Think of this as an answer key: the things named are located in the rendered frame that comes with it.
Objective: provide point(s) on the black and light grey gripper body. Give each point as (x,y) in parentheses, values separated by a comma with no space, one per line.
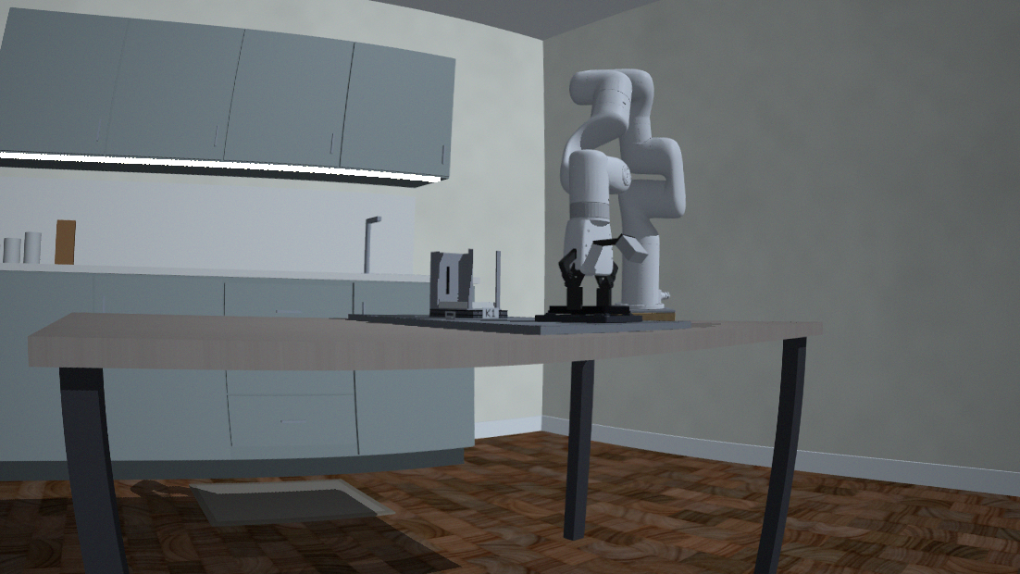
(592,259)

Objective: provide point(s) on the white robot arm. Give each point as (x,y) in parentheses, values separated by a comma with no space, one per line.
(591,175)

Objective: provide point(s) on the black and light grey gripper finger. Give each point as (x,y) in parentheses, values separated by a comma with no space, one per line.
(604,293)
(574,293)

